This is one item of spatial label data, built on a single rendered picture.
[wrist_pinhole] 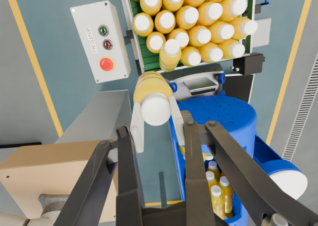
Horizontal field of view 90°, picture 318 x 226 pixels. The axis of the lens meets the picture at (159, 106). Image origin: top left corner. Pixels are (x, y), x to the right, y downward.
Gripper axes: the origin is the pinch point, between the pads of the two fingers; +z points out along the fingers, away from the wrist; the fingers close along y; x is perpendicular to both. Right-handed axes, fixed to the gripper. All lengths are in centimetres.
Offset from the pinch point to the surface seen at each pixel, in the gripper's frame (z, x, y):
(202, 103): 38.6, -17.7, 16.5
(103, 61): 30.0, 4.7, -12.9
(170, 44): 27.8, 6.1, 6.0
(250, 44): 43, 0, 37
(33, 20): 141, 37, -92
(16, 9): 141, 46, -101
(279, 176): 37, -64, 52
